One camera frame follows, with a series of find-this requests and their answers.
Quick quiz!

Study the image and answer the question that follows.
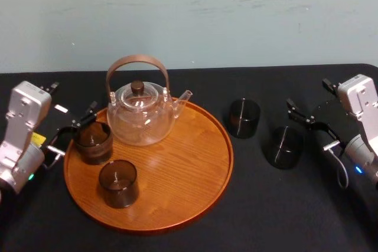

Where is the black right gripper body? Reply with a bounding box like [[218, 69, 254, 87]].
[[312, 97, 363, 148]]

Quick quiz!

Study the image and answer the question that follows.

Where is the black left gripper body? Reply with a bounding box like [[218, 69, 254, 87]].
[[32, 96, 77, 150]]

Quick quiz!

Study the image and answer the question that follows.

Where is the round wooden tray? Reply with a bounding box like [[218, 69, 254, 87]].
[[63, 97, 234, 233]]

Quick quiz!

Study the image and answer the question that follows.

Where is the smoked glass cup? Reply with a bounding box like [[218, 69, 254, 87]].
[[98, 159, 140, 210], [73, 121, 114, 166], [226, 97, 262, 139], [266, 125, 305, 171]]

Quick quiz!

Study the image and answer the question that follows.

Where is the glass teapot lid brown knob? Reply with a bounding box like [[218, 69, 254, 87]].
[[120, 80, 155, 109]]

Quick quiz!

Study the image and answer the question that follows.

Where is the black table cloth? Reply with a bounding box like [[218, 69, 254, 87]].
[[0, 63, 378, 252]]

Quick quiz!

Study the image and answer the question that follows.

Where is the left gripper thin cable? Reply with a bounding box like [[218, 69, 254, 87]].
[[43, 145, 66, 171]]

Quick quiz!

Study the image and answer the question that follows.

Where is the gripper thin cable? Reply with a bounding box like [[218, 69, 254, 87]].
[[43, 145, 66, 171], [322, 142, 350, 189]]

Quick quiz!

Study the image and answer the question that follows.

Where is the right gripper thin cable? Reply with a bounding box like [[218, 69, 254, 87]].
[[322, 142, 350, 189]]

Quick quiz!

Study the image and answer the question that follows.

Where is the clear glass teapot brown handle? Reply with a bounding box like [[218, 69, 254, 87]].
[[106, 53, 194, 147]]

